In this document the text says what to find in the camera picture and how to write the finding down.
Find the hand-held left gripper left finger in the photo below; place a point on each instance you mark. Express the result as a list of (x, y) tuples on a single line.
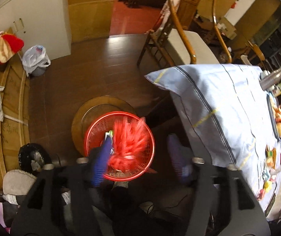
[(102, 157)]

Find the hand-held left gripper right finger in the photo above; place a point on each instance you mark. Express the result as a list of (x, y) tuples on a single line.
[(179, 159)]

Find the red plastic basket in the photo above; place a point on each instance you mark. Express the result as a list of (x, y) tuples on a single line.
[(98, 127)]

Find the red yarn tassel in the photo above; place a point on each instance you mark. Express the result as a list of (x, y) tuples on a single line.
[(128, 137)]

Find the orange snack box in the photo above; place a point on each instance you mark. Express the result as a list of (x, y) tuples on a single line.
[(273, 156)]

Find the white sneaker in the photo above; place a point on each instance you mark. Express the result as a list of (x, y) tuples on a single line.
[(120, 184)]

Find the round wooden stool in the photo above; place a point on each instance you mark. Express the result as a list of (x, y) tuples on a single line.
[(81, 118)]

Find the blue striped tablecloth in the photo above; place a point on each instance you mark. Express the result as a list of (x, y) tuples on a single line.
[(216, 98)]

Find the black bag lined bin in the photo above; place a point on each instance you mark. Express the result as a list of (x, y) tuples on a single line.
[(26, 152)]

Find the white fleece cloth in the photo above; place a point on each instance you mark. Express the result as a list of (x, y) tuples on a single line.
[(17, 180)]

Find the blue fruit plate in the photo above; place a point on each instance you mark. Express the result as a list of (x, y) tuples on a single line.
[(273, 125)]

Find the yellow apple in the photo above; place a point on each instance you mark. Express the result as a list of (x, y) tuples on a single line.
[(280, 129)]

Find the clear orange snack bag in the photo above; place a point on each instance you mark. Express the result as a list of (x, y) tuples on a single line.
[(277, 113)]

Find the wooden armchair with cushion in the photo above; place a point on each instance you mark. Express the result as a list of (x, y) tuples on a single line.
[(192, 46)]

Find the grey bin with plastic liner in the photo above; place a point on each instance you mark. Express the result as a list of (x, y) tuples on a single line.
[(34, 57)]

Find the white lidded jar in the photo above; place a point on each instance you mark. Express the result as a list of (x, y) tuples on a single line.
[(264, 73)]

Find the steel bottle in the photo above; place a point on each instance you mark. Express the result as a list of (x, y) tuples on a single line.
[(271, 78)]

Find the cardboard boxes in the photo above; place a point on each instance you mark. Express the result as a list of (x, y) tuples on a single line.
[(226, 27)]

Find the red floral blanket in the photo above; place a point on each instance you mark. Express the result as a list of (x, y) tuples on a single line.
[(5, 46)]

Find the floral curtain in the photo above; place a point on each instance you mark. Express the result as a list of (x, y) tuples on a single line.
[(166, 12)]

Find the carved wooden panel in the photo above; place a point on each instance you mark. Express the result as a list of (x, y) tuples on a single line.
[(190, 5)]

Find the white cabinet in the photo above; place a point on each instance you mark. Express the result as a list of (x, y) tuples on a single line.
[(32, 9)]

